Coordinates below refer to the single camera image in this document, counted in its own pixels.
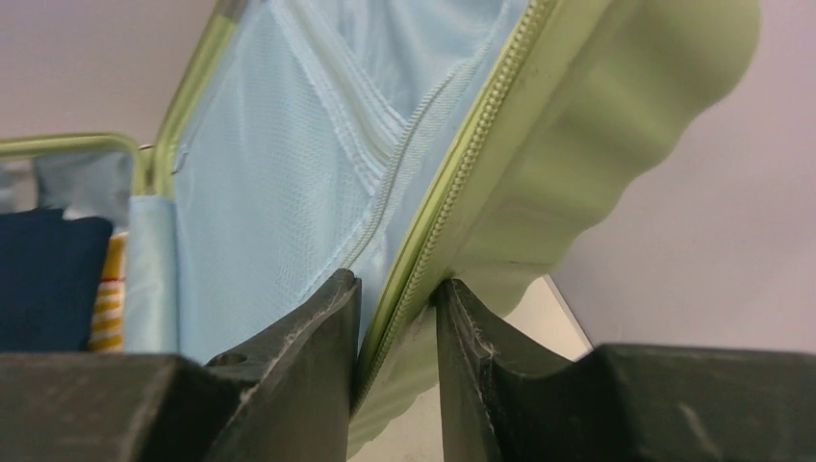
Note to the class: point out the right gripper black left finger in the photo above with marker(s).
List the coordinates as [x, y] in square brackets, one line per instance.
[282, 395]

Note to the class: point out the green suitcase with blue lining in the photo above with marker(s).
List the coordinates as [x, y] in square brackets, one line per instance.
[409, 142]

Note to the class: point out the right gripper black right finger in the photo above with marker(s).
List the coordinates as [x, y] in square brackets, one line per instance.
[505, 397]

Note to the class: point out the navy blue cloth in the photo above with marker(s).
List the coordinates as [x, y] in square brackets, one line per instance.
[51, 268]

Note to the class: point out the yellow striped towel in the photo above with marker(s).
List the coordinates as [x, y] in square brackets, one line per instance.
[106, 321]

